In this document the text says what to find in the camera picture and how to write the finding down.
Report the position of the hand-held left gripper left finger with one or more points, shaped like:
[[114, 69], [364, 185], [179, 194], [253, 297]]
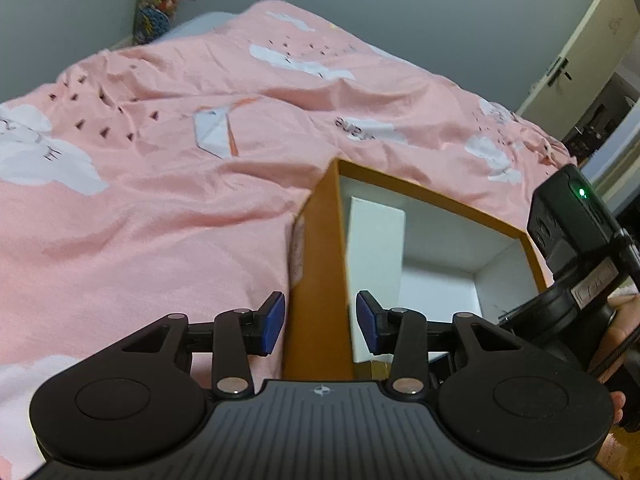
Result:
[[272, 322]]

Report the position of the orange cardboard box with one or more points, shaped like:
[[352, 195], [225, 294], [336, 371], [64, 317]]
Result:
[[325, 260]]

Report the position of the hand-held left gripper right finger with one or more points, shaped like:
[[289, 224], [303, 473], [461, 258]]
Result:
[[367, 325]]

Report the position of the pink cloud printed blanket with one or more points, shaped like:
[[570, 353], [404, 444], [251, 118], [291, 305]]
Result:
[[150, 210]]

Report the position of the person's right hand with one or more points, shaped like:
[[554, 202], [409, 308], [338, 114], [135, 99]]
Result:
[[622, 320]]

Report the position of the cream door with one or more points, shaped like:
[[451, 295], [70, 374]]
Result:
[[585, 30]]

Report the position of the light grey mattress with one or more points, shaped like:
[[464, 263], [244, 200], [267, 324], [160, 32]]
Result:
[[200, 22]]

